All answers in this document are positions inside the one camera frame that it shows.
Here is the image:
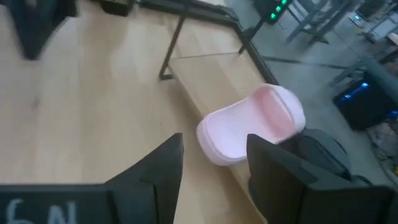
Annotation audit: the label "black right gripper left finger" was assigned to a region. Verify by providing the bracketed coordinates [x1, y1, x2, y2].
[0, 133, 185, 224]

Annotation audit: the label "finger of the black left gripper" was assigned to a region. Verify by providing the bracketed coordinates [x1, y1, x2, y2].
[7, 0, 79, 61]

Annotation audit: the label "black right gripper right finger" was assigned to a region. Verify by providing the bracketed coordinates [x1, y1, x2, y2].
[246, 133, 398, 224]

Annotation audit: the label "black slide sandal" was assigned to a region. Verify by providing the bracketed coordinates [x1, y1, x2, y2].
[279, 128, 354, 183]

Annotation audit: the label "pink slide sandal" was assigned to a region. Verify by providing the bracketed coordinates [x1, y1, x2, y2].
[195, 83, 307, 167]

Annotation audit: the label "black computer blue lights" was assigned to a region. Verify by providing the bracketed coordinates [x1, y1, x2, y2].
[331, 72, 398, 132]

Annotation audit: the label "gray chair legs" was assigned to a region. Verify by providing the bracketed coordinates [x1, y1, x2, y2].
[285, 0, 354, 45]

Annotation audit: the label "black device green lights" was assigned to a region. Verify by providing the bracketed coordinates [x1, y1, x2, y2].
[238, 0, 294, 54]

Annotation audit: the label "wooden shelf black metal frame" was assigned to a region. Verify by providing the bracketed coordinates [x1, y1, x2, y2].
[159, 14, 282, 224]

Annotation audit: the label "black metal table frame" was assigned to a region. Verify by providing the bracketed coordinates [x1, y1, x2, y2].
[90, 0, 280, 85]

